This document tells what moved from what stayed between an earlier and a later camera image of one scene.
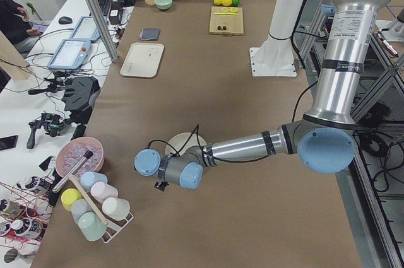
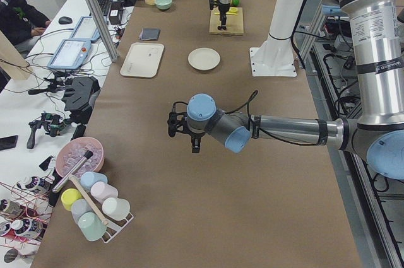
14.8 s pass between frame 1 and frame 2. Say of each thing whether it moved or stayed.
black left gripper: moved
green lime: stayed
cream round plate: moved
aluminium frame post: stayed
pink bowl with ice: stayed
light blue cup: stayed
